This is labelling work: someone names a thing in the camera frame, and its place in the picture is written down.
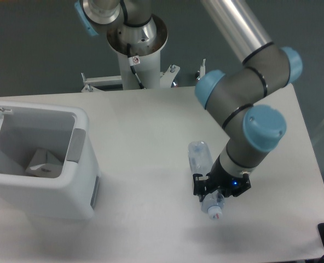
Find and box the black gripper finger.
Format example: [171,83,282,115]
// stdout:
[193,174,209,202]
[224,178,251,198]

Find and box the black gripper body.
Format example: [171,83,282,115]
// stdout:
[207,160,249,197]

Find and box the clear plastic water bottle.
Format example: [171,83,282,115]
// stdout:
[188,141,225,220]

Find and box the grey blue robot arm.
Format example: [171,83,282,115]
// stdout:
[74,1,303,203]

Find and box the white trash can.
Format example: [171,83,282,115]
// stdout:
[0,101,100,220]

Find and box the white pedestal base frame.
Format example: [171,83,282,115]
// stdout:
[81,58,206,93]

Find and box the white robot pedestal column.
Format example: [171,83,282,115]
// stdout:
[107,14,168,90]

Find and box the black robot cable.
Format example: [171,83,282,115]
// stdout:
[125,43,147,90]

